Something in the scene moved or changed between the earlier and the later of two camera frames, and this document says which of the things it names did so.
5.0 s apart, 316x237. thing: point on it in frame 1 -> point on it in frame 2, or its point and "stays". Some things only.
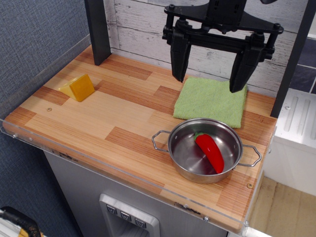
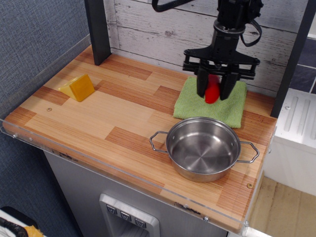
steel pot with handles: x=192 y=162 stays
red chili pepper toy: x=212 y=150 -> x=213 y=91
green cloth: x=200 y=98 stays
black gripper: x=223 y=24 -> x=221 y=57
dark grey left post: x=98 y=29 stays
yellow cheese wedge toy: x=79 y=87 stays
